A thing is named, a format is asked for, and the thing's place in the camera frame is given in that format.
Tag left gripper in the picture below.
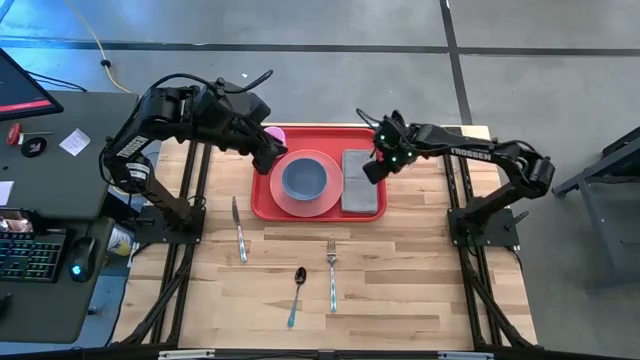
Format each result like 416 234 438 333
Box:
234 122 289 176

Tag pink plastic cup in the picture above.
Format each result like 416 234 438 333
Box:
263 125 288 149

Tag grey cloth napkin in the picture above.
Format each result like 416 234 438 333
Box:
340 148 380 215

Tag purple bowl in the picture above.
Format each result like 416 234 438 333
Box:
280 157 329 202

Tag pink plate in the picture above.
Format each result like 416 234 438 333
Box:
268 148 345 219

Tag knife with teal handle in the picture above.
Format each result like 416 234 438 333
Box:
230 195 249 265

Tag spoon with teal handle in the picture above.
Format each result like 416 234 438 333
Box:
286 266 308 330

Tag fork with teal handle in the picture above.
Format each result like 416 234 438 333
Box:
325 238 339 314

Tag red plastic tray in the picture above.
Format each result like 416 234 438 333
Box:
249 125 389 223

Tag white yellow container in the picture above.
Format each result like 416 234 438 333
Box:
107 224 134 257

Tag white paper note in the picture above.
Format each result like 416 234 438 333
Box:
58 127 92 158

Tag black desk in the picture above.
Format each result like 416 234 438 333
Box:
0 89 140 345

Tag black computer mouse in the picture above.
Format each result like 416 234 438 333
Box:
68 236 99 284

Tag black metal stand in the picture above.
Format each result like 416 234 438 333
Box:
551 124 640 291

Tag black round disc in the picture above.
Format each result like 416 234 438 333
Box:
20 136 49 159

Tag desk monitor with red stripe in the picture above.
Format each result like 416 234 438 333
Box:
0 47 65 123

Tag backlit black keyboard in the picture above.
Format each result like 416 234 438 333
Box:
0 230 68 284

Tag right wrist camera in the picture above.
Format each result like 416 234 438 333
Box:
372 112 419 166

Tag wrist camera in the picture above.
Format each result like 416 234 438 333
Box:
372 112 419 166
219 89 271 126

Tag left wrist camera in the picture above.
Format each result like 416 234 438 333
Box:
219 89 271 126

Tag black table frame rails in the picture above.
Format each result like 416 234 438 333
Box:
442 126 539 350
112 139 214 349

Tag black table edge rail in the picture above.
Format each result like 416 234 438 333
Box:
0 343 640 360

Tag yellow cable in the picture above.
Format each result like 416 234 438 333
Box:
64 0 134 95

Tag red handled tool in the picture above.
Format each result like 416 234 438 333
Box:
5 122 54 147

